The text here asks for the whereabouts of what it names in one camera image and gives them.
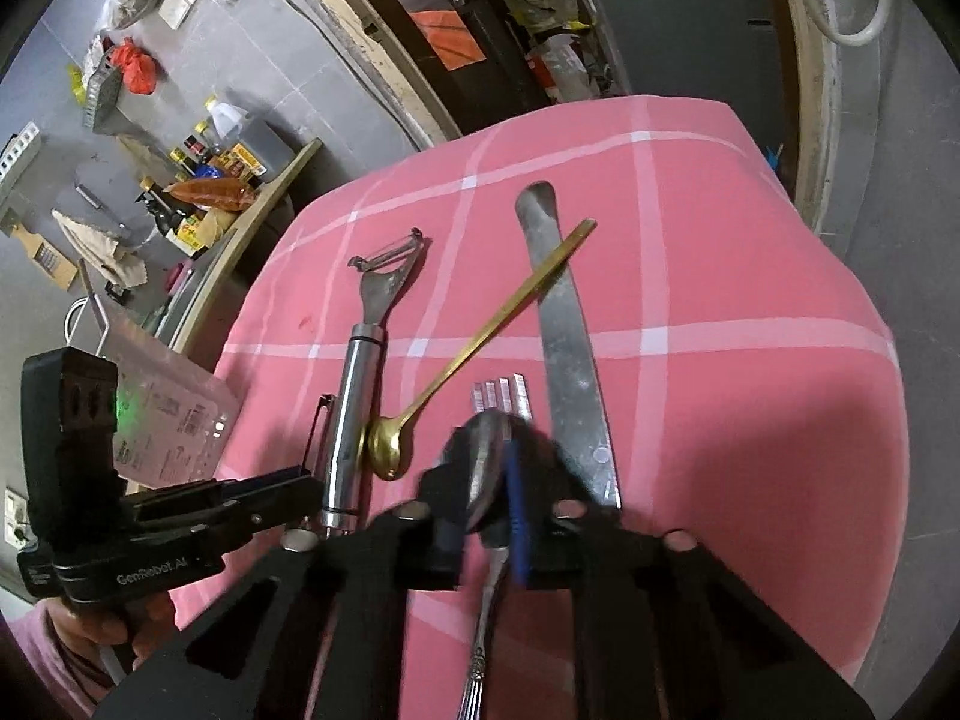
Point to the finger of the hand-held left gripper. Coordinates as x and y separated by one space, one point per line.
277 481
289 514

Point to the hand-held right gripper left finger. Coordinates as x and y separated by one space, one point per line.
450 532

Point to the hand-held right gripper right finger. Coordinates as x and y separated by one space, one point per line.
519 517

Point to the silver spoon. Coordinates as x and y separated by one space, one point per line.
487 465

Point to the gold spoon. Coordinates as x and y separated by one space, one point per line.
386 450

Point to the white perforated utensil holder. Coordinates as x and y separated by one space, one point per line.
172 405

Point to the silver fork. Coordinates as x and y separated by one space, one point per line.
501 394

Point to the person's left forearm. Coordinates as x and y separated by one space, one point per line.
37 660

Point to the person's left hand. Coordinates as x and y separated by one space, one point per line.
97 626

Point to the pink checkered tablecloth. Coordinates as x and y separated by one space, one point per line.
712 427

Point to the wooden grater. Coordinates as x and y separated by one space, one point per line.
41 251

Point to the beige hanging towel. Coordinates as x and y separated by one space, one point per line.
97 247

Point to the dark bottle white label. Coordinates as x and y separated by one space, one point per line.
161 206

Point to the orange snack packet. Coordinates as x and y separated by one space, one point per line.
214 191

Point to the cooking oil jug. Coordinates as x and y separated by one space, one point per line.
240 127

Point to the red plastic bag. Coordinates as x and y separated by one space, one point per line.
135 64

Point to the dark wooden door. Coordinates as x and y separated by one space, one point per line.
495 90

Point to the white wall rack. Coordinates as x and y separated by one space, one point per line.
15 157

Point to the grey wall shelf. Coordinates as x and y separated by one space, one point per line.
101 97

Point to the worn door frame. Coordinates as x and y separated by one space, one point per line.
375 67

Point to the white wall switch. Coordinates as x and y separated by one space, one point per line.
175 11

